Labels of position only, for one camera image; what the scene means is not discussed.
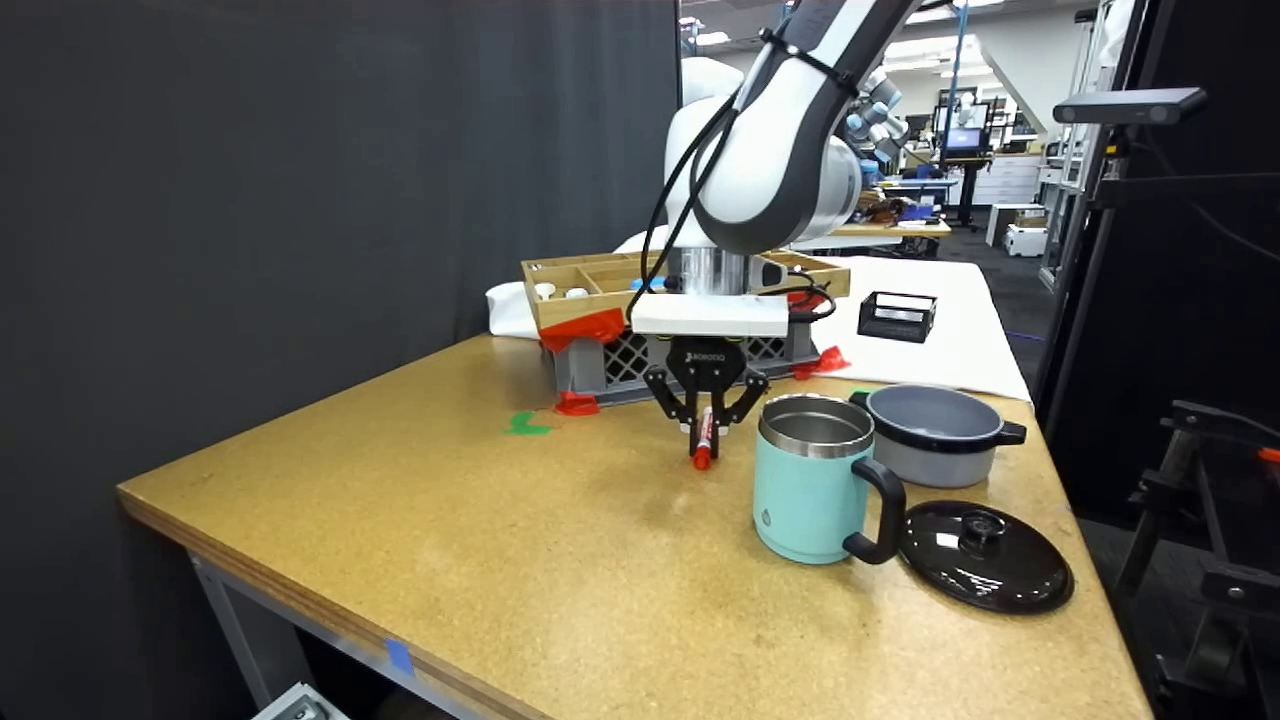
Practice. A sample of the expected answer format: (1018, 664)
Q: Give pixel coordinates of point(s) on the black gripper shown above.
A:
(706, 367)

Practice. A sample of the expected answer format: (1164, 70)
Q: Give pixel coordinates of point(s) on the red and white marker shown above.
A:
(706, 440)

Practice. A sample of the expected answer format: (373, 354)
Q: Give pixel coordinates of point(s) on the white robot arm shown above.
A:
(747, 174)

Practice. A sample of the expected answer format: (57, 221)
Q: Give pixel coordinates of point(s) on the grey plastic crate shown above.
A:
(621, 367)

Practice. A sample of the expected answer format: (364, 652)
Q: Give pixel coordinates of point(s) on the teal metal mug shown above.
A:
(817, 492)

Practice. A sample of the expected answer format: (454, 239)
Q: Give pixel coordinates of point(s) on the wooden cutlery tray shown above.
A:
(591, 298)

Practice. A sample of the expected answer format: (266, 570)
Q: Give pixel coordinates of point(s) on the black box on table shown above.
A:
(898, 316)

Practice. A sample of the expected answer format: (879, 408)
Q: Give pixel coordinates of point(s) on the grey cooking pot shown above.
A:
(936, 439)

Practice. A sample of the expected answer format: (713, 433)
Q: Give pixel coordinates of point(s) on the black pot lid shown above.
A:
(986, 559)

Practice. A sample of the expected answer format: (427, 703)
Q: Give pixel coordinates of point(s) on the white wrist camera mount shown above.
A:
(708, 316)

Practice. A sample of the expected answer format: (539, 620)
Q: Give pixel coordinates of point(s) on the black camera stand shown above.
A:
(1168, 384)

